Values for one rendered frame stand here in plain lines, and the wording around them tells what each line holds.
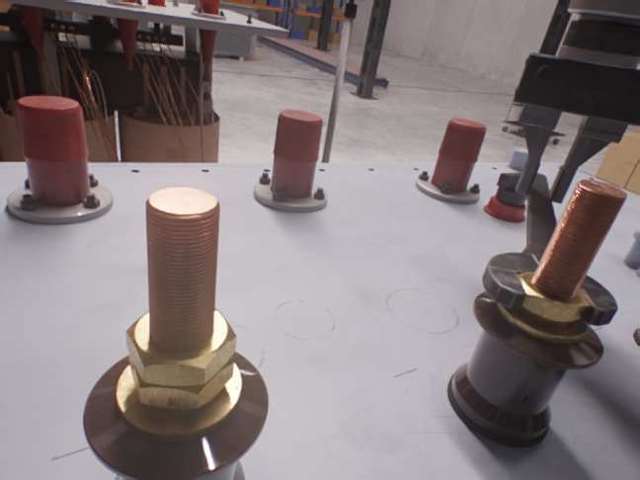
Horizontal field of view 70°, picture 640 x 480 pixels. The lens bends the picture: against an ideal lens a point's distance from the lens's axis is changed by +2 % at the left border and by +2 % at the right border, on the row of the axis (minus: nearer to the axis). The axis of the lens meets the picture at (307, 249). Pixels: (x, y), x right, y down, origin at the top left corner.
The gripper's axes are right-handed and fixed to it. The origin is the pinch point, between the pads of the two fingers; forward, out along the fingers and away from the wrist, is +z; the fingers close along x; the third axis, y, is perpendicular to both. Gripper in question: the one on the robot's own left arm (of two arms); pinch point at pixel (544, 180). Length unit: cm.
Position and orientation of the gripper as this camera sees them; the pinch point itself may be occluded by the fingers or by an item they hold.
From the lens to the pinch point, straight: 62.5
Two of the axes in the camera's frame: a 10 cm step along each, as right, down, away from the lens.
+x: 9.1, 3.1, -2.9
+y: -4.0, 4.0, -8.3
